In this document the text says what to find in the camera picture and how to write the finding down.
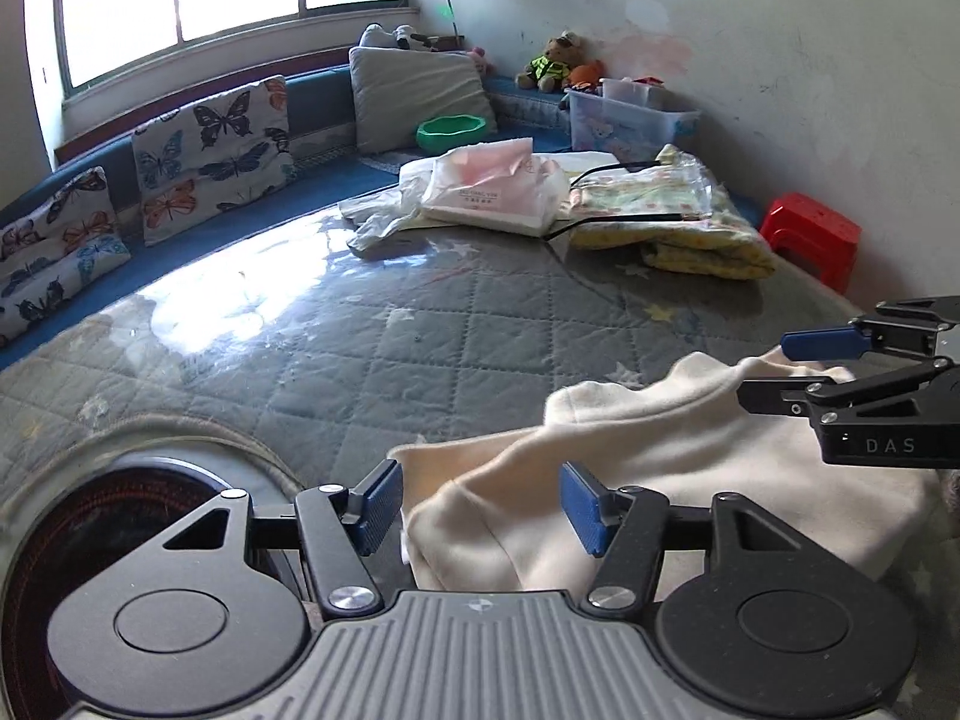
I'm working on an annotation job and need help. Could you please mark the red plastic stool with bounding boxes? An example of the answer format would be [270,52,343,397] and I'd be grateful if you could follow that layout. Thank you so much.
[760,192,862,294]

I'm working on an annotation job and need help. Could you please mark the black cable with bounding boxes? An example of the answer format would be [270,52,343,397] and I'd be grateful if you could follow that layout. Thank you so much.
[540,157,687,295]

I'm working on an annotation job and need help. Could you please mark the clear plastic storage box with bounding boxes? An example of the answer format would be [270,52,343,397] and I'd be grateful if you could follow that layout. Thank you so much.
[566,78,701,163]

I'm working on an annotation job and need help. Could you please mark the pink white bagged clothes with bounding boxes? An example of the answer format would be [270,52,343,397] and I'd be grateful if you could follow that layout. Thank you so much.
[340,138,569,255]

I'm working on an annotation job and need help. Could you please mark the yellow floral folded blanket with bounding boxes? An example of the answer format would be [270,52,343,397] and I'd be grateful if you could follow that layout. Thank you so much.
[558,145,776,281]

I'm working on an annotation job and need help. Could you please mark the orange plush toy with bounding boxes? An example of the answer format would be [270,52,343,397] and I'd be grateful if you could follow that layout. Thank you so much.
[566,60,605,94]

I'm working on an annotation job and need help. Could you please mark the butterfly cushion near window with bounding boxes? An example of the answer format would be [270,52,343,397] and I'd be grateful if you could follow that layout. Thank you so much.
[132,76,296,245]

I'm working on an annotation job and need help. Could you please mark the blue sofa bench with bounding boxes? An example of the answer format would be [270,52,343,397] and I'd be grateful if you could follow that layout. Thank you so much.
[0,62,767,374]

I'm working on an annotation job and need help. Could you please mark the grey quilted star mat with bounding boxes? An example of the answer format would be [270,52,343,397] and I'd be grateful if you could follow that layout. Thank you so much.
[2,211,958,718]

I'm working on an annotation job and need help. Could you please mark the teddy bear plush toy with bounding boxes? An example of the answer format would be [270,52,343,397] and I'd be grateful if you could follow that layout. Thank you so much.
[514,31,586,93]

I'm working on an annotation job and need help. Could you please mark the green plastic bowl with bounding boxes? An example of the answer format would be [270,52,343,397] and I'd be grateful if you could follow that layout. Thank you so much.
[415,114,488,154]

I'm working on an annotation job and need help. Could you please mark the cream white sweater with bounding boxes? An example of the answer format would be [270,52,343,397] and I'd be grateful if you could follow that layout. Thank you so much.
[392,351,940,596]

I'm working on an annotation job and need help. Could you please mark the grey plain pillow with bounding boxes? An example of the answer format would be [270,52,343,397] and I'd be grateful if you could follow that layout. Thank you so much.
[348,46,498,154]

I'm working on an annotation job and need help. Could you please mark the butterfly cushion near doorway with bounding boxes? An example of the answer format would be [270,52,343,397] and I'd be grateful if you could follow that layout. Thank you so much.
[2,166,132,346]

